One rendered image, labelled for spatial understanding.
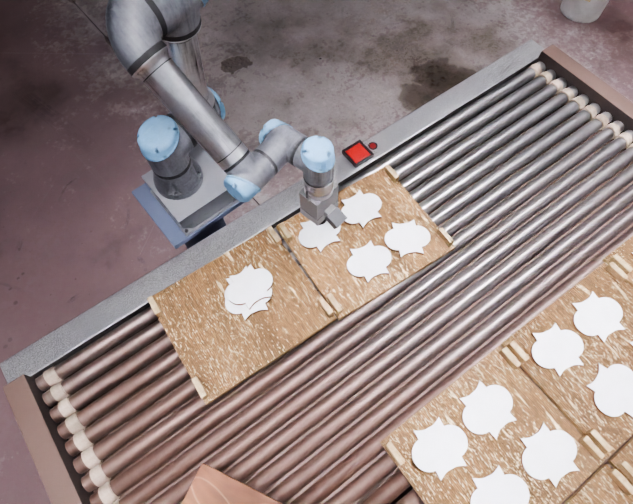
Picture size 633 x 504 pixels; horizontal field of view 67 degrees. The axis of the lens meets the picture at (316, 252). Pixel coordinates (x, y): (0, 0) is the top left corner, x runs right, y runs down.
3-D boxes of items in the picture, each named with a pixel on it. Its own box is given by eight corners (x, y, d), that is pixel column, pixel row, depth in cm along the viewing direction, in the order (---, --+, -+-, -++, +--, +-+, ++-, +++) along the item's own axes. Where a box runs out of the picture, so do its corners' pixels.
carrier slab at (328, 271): (276, 228, 147) (275, 225, 145) (385, 168, 156) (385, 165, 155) (339, 321, 134) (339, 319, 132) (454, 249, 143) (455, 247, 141)
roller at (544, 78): (48, 394, 131) (38, 391, 126) (543, 75, 179) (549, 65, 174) (55, 409, 129) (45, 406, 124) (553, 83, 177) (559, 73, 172)
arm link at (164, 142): (141, 163, 141) (123, 134, 129) (173, 134, 145) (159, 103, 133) (169, 184, 138) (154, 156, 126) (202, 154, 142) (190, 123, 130)
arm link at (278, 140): (245, 139, 111) (281, 163, 108) (276, 109, 115) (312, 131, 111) (250, 160, 118) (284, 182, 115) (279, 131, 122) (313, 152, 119)
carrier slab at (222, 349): (148, 300, 137) (147, 298, 136) (270, 229, 147) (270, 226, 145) (206, 405, 124) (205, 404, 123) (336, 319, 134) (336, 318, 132)
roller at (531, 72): (41, 379, 132) (31, 375, 128) (533, 68, 180) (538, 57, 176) (47, 394, 131) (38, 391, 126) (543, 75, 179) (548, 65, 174)
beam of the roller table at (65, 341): (11, 368, 136) (-2, 363, 130) (525, 51, 187) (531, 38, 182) (22, 393, 133) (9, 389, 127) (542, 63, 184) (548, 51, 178)
